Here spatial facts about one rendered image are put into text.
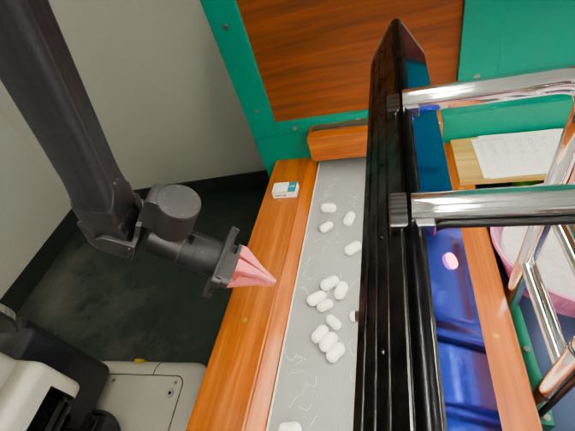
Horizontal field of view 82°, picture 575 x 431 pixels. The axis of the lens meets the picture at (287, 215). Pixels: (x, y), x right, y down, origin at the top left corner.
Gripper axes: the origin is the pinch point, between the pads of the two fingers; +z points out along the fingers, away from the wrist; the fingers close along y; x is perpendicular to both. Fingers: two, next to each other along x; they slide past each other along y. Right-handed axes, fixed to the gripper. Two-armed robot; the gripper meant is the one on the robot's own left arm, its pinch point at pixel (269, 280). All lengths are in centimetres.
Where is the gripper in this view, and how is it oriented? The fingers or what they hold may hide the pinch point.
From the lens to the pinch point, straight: 54.7
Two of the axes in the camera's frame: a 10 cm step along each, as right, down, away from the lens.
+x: -4.1, 5.5, 7.3
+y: 1.9, -7.3, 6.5
